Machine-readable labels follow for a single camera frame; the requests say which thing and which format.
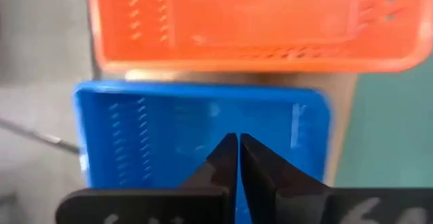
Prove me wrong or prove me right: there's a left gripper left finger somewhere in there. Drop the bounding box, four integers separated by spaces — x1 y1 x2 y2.
55 132 239 224

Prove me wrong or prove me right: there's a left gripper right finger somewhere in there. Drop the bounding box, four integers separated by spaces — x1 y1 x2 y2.
239 133 433 224

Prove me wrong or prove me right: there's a blue plastic basket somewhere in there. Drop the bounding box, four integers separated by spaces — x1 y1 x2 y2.
72 79 333 224

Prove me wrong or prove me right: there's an orange plastic basket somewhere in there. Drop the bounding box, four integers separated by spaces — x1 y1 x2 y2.
86 0 433 75

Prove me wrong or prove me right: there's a wooden shelf with black frame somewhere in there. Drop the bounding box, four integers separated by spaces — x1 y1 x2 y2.
124 68 359 188

